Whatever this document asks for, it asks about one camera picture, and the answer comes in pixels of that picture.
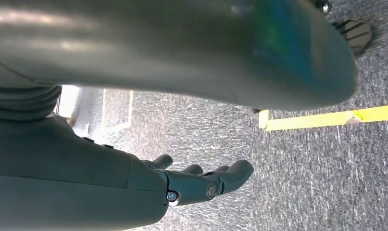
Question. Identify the grey robot body shell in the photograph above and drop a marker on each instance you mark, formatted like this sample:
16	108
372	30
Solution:
149	47

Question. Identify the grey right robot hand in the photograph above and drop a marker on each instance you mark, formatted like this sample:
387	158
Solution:
69	178

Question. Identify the black robot foot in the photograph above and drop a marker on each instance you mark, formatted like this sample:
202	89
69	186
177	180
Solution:
356	35

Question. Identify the yellow floor tape square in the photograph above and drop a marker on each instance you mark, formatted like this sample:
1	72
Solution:
308	120

